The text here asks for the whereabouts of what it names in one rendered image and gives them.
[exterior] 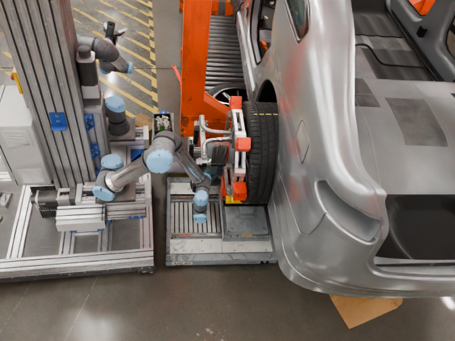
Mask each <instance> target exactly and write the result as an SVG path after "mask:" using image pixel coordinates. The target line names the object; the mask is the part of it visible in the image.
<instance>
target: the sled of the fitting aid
mask: <svg viewBox="0 0 455 341"><path fill-rule="evenodd" d="M220 189H221V184H219V187H218V194H219V209H220V217H221V232H222V241H223V242H249V241H269V239H270V237H271V233H270V229H269V222H268V218H267V211H266V207H265V206H264V209H265V217H266V221H267V228H268V233H267V234H259V235H228V229H227V222H226V215H225V206H223V201H221V193H220Z"/></svg>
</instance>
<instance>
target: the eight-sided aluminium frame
mask: <svg viewBox="0 0 455 341"><path fill-rule="evenodd" d="M242 114H243V112H242V110H233V109H232V110H230V111H229V112H227V115H226V123H225V131H228V129H229V124H230V120H232V122H233V128H234V172H233V164H226V166H223V171H224V179H225V192H226V193H227V194H228V195H229V196H231V197H233V193H232V187H233V183H234V182H236V181H237V177H240V178H239V182H243V181H244V177H245V172H246V168H245V160H246V152H242V153H241V166H238V152H236V142H235V141H236V139H237V138H238V137H246V131H245V128H244V119H243V115H242ZM237 118H239V123H240V131H238V125H237V120H236V119H237ZM227 171H230V181H231V185H229V183H228V172H227Z"/></svg>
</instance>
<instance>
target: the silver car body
mask: <svg viewBox="0 0 455 341"><path fill-rule="evenodd" d="M454 19H455V0H435V2H434V4H433V5H432V7H431V8H430V10H429V12H428V13H427V14H425V15H421V14H420V13H419V12H418V11H417V9H416V8H415V7H414V6H413V5H412V3H411V2H410V1H409V0H244V3H242V5H241V6H240V10H239V11H238V12H237V14H236V29H237V33H238V40H239V44H240V52H241V58H242V69H243V75H244V82H245V87H246V94H247V97H248V101H251V102H253V101H255V97H256V94H257V91H258V88H259V86H260V84H261V82H262V81H263V80H264V79H265V78H269V79H270V80H271V81H272V83H273V85H274V89H275V92H276V97H277V102H278V118H279V144H278V161H277V168H276V177H275V181H274V187H273V190H272V195H271V198H270V200H269V204H268V205H267V208H268V212H269V219H270V223H271V227H272V234H273V238H274V245H275V249H276V256H277V259H278V264H279V267H280V269H281V271H282V273H283V274H284V275H285V276H286V277H287V278H288V279H289V280H290V281H292V282H293V283H295V284H297V285H298V286H301V287H303V288H306V289H308V290H312V291H315V292H320V293H324V294H331V295H336V296H347V297H356V298H434V297H454V296H455V57H454V55H453V54H452V53H451V51H450V50H449V47H448V43H447V41H448V33H449V30H450V28H451V26H452V24H453V22H454Z"/></svg>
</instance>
